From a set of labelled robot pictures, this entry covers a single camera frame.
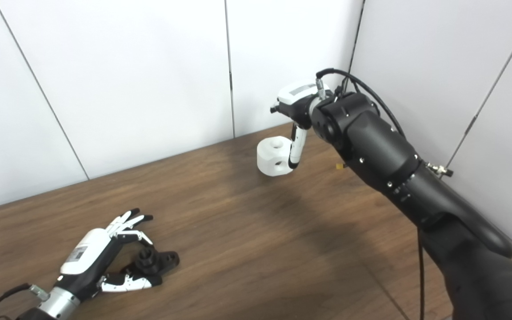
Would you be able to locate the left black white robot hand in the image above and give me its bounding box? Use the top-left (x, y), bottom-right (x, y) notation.
top-left (55, 208), bottom-right (163, 299)

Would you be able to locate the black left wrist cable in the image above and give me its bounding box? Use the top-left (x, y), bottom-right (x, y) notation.
top-left (0, 283), bottom-right (50, 320)

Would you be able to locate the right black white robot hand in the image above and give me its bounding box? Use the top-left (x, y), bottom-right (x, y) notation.
top-left (270, 80), bottom-right (334, 170)

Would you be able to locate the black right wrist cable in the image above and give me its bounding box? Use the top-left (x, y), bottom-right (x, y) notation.
top-left (315, 68), bottom-right (425, 320)

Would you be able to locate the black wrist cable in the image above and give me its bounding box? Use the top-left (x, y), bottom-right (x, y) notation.
top-left (315, 68), bottom-right (425, 320)
top-left (0, 283), bottom-right (50, 320)

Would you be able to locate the black plastic holder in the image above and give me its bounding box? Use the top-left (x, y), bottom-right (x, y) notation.
top-left (120, 247), bottom-right (180, 281)

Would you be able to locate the round white plastic piece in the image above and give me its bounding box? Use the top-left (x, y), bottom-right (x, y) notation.
top-left (256, 136), bottom-right (299, 177)

